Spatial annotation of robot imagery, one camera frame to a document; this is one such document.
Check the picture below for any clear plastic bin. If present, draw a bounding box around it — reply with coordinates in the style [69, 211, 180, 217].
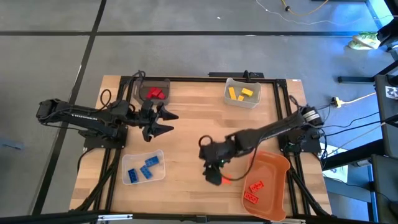
[121, 149, 166, 186]

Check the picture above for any orange plastic bin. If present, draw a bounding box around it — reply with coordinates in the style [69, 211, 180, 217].
[241, 150, 292, 222]

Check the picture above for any yellow floor cable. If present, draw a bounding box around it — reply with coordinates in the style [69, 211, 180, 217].
[281, 0, 330, 18]

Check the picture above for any dark grey plastic bin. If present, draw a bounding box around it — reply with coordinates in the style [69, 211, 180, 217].
[133, 77, 171, 106]

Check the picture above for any person's leg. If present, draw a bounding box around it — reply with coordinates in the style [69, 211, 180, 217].
[376, 18, 398, 52]

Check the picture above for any white floor cable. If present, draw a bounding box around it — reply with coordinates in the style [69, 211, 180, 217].
[256, 0, 398, 26]

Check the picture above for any white translucent plastic bin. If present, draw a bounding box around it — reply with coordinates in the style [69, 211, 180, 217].
[224, 77, 262, 110]

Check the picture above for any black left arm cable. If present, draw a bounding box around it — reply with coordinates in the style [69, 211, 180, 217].
[99, 70, 147, 110]

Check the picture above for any person's shoe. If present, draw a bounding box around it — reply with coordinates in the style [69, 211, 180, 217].
[347, 30, 382, 50]

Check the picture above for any grey panel with fiducial tag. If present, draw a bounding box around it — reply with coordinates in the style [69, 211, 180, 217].
[374, 73, 398, 158]

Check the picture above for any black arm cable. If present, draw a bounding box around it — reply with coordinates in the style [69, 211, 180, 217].
[99, 70, 147, 110]
[198, 134, 261, 182]

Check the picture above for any black bracket bar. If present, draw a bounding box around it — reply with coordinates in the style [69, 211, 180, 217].
[207, 70, 265, 79]

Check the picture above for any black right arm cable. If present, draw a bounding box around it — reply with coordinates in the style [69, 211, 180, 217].
[198, 134, 261, 182]

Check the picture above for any black aluminium rig frame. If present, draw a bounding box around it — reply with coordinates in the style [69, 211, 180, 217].
[0, 70, 379, 224]

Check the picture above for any black floor stand base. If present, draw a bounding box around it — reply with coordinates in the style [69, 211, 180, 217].
[338, 75, 376, 84]

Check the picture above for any white power cord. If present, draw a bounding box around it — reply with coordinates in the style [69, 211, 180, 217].
[340, 92, 377, 105]

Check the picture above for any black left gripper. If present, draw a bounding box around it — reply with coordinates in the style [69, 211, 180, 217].
[136, 99, 180, 143]

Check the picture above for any white printed paper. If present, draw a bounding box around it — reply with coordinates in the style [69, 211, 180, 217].
[323, 149, 349, 183]

